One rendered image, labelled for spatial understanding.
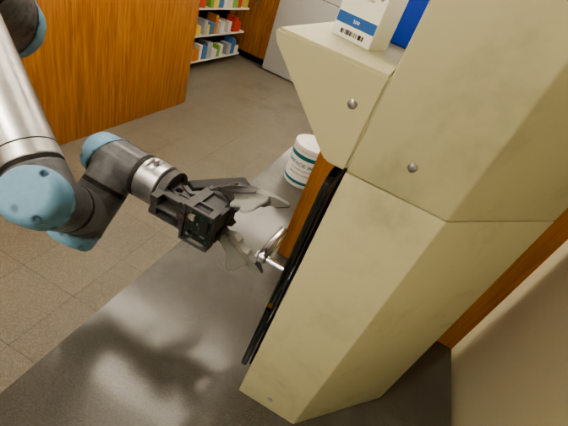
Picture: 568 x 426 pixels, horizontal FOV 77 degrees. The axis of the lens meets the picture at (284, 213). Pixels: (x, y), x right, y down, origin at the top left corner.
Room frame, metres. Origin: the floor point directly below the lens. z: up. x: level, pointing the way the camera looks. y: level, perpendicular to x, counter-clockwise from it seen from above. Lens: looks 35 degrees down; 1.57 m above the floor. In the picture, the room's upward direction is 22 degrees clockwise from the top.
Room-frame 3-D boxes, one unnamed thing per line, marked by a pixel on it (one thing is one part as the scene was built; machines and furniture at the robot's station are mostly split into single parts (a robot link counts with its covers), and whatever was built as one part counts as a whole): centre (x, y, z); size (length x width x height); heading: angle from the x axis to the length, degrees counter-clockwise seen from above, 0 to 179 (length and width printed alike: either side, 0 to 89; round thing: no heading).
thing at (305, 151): (1.13, -0.01, 1.02); 0.13 x 0.13 x 0.15
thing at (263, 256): (0.43, -0.02, 1.20); 0.10 x 0.05 x 0.03; 168
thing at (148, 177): (0.47, 0.21, 1.20); 0.08 x 0.05 x 0.08; 169
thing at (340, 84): (0.51, -0.02, 1.46); 0.32 x 0.11 x 0.10; 169
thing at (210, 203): (0.45, 0.14, 1.20); 0.12 x 0.09 x 0.08; 79
